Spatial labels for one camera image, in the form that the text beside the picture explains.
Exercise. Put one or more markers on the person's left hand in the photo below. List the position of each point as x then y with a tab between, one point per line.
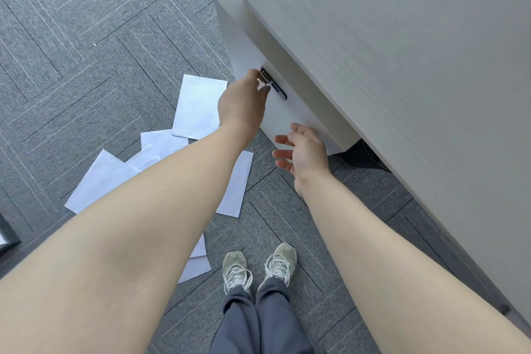
242	105

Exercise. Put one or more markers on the person's right hand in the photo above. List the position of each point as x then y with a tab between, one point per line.
309	158

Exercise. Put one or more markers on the pile of white paper sheets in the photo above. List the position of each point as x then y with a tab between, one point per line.
199	105

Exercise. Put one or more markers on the person's right forearm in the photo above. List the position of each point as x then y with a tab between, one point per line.
394	275

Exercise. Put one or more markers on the person's left forearm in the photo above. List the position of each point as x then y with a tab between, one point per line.
124	241

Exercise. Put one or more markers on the pale grey drawer cabinet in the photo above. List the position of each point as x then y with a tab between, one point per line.
232	32

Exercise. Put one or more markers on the grey table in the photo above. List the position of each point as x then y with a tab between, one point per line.
394	55

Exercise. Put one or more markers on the grey trousers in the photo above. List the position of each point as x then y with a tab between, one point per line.
261	324

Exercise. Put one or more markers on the white column with dark skirting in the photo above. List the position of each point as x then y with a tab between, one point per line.
10	237

